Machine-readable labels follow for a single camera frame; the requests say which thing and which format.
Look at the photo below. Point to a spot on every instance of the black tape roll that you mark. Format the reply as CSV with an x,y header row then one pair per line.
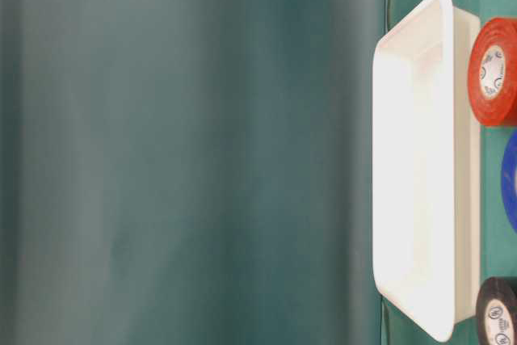
x,y
496,311

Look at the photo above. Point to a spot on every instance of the white plastic tray case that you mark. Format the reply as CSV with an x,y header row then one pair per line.
x,y
426,168

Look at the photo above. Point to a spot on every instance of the blue tape roll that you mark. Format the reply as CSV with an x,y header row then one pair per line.
x,y
508,180

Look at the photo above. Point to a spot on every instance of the red tape roll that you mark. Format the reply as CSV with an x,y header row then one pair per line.
x,y
492,74

